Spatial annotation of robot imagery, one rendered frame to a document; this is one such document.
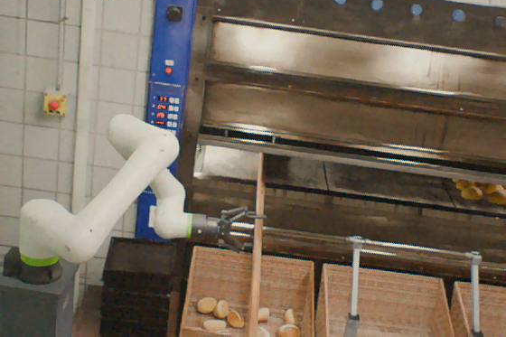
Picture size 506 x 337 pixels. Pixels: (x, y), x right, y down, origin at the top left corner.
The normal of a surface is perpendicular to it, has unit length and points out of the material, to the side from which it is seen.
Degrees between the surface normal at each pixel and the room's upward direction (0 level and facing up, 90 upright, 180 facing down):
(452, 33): 90
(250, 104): 70
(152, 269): 0
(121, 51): 90
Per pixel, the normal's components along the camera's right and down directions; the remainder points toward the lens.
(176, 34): -0.02, 0.38
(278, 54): 0.03, 0.04
